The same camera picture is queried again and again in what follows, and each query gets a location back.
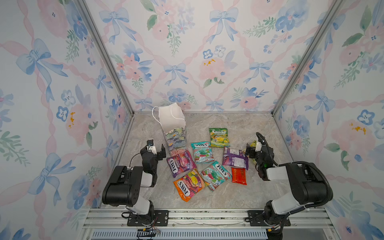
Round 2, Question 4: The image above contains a teal Fox's candy bag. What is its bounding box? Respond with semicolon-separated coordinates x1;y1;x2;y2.
191;142;215;164
200;161;232;191

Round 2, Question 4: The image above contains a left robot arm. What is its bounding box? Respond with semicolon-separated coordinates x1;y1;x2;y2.
102;140;166;221

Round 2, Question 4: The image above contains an orange Fox's candy bag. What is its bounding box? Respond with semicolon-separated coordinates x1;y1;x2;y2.
174;169;206;202

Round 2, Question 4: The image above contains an aluminium rail frame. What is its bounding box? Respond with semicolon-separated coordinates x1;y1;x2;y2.
78;208;340;240

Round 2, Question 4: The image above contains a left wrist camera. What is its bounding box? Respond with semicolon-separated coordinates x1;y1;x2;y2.
147;139;157;155

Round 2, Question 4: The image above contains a purple Fox's candy bag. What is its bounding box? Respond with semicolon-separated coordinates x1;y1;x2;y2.
167;151;197;178

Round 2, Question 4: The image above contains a green Fox's candy bag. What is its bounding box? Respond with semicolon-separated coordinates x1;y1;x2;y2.
209;128;230;148

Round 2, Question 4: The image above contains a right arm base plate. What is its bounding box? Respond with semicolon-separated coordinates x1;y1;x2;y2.
245;210;284;227

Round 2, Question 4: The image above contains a purple snack packet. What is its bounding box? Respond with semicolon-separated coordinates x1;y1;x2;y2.
223;147;249;170

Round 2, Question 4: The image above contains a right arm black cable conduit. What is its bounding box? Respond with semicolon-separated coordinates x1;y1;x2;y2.
255;131;334;208

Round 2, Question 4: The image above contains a red snack packet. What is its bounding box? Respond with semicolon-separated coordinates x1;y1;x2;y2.
232;168;247;186

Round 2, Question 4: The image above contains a floral paper bag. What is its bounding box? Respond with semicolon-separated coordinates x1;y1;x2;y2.
152;103;187;156

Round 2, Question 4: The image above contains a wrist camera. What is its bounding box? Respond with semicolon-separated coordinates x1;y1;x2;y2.
255;141;263;152
147;139;157;155

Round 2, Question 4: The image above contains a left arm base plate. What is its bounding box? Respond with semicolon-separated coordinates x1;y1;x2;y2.
127;210;170;227

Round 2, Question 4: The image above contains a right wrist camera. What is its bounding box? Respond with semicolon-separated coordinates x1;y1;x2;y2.
255;141;263;152

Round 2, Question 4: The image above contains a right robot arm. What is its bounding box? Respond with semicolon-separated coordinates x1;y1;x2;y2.
245;144;333;229

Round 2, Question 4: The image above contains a yellow snack packet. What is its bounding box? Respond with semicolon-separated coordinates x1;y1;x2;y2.
246;141;257;164

